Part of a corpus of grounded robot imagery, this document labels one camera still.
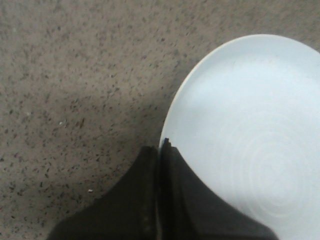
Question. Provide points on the light blue round plate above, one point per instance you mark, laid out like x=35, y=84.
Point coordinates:
x=247, y=121

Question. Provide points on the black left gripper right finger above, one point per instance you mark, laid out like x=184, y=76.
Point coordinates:
x=189, y=210

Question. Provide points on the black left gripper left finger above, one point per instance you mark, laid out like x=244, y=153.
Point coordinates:
x=126, y=212

